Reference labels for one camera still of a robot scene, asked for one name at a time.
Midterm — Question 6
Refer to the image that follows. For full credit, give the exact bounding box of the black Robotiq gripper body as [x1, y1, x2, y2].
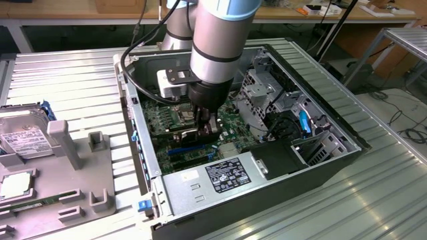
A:
[189, 78, 235, 112]

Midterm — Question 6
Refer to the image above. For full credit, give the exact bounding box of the CPU socket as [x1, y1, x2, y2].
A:
[171, 103, 198, 125]

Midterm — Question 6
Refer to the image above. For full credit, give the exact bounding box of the installed green RAM stick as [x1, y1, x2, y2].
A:
[166, 125, 201, 138]

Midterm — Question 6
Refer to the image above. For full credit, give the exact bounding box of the silver chipset heatsink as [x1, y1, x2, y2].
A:
[218, 143, 241, 155]

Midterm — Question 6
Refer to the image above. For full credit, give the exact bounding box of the green motherboard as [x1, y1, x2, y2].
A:
[139, 91, 265, 176]

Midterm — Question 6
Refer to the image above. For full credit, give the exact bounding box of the black expansion slot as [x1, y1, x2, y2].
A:
[170, 154, 215, 164]
[171, 159, 217, 171]

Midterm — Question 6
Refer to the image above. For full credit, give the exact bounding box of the silver drive cage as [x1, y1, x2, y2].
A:
[239, 68, 303, 132]

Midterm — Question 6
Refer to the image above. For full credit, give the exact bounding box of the black air shroud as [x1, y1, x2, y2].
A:
[239, 138, 310, 181]

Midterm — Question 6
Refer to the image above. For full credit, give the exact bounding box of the grey power supply unit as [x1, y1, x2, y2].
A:
[161, 150, 270, 218]

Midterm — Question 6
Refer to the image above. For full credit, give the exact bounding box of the black open PC case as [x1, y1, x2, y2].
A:
[113, 37, 373, 240]

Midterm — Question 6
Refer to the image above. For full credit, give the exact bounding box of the blue case latch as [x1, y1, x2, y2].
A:
[138, 199, 153, 214]

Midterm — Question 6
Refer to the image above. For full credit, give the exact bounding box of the green circuit board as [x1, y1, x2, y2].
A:
[262, 0, 295, 8]

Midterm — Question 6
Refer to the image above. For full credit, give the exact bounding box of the black floor box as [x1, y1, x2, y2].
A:
[325, 58, 376, 92]

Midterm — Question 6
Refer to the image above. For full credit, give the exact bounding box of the orange and white box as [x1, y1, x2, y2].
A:
[297, 4, 343, 17]

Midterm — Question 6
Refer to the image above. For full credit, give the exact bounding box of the black tripod pole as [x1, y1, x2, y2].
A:
[315, 0, 361, 60]

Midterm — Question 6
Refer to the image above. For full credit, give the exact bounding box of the grey plastic parts rack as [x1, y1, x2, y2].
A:
[0, 119, 118, 240]

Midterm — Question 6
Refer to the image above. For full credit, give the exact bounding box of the silver hard disk drive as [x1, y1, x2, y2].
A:
[0, 104, 57, 160]

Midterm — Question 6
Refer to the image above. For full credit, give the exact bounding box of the long wooden desk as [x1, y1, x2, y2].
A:
[0, 0, 422, 26]

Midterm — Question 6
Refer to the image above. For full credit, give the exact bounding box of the white paper stack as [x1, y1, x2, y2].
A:
[358, 3, 396, 18]

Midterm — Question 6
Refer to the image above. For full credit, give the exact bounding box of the silver CPU chip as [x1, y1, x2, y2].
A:
[0, 172, 34, 200]

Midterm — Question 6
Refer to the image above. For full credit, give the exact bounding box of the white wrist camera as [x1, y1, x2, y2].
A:
[155, 67, 202, 99]

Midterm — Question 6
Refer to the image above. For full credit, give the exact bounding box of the black power wire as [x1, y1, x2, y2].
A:
[262, 109, 302, 143]

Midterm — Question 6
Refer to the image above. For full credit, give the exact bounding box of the thick black camera cable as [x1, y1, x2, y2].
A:
[121, 0, 189, 105]

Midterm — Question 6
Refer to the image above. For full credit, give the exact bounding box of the silver front bay bracket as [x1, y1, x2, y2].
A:
[290, 129, 364, 167]

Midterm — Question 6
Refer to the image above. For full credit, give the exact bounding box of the thin hanging grey cable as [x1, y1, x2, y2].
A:
[129, 0, 150, 48]

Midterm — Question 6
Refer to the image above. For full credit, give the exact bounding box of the blue disk bracket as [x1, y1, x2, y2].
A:
[37, 100, 59, 121]

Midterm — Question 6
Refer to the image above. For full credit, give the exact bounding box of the black cable tangle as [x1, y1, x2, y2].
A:
[386, 98, 427, 146]

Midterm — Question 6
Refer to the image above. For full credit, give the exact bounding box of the aluminium frame stand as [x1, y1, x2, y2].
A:
[342, 26, 427, 88]

